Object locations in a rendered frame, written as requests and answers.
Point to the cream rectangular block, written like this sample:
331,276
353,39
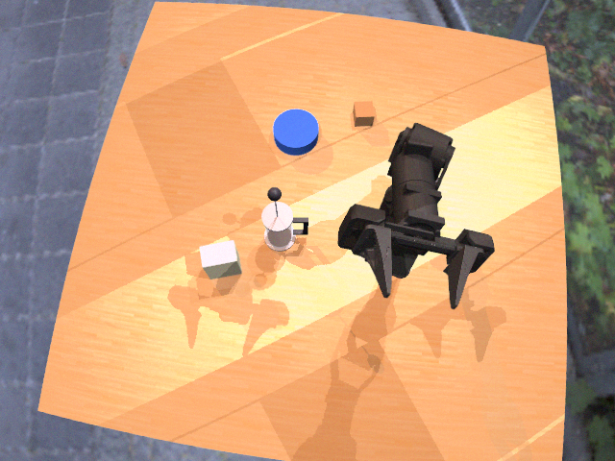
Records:
221,260

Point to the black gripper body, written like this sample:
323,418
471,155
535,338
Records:
416,224

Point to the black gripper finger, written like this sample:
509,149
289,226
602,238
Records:
374,245
458,271

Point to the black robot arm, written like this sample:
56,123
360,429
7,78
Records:
419,154

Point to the blue cylinder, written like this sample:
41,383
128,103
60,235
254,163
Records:
296,132

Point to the french press coffee maker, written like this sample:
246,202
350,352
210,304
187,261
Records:
278,221

